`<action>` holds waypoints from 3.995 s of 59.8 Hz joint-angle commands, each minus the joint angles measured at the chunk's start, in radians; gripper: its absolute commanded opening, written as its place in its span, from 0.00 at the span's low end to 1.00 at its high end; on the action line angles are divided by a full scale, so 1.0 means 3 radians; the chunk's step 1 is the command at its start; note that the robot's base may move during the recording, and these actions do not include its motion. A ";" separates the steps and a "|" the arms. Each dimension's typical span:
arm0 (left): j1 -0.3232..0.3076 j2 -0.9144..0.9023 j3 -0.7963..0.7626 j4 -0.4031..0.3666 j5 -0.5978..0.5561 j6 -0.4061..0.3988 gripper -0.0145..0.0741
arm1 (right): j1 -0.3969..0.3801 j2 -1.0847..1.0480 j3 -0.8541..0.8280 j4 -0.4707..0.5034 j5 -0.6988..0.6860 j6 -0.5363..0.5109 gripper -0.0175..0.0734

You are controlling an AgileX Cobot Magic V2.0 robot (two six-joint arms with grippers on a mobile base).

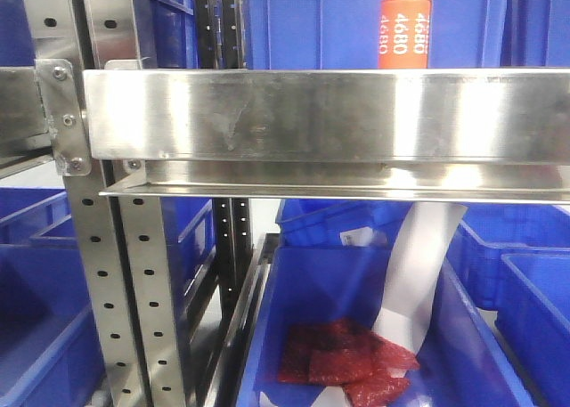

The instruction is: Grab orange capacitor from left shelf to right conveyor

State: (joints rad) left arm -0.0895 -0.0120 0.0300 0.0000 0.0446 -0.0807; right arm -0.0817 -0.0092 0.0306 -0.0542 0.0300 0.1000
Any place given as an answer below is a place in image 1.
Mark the stainless steel shelf beam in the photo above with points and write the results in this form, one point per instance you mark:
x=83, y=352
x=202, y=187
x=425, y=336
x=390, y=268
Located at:
x=474, y=135

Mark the perforated steel shelf upright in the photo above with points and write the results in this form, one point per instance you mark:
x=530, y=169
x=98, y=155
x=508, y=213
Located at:
x=122, y=241

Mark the white paper sheet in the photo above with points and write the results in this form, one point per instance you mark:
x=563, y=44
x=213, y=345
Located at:
x=413, y=270

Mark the upper shelf blue bin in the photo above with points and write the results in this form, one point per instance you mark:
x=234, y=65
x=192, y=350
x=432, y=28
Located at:
x=343, y=34

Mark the blue bin with red bags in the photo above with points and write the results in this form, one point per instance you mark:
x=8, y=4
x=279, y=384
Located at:
x=461, y=363

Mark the blue bin lower right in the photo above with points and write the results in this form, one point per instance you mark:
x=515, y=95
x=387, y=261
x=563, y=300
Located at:
x=533, y=316

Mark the blue bin lower left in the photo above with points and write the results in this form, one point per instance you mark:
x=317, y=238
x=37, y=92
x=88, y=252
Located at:
x=50, y=352

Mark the orange cylindrical capacitor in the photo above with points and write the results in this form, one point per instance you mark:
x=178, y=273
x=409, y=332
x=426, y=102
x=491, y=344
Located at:
x=404, y=33

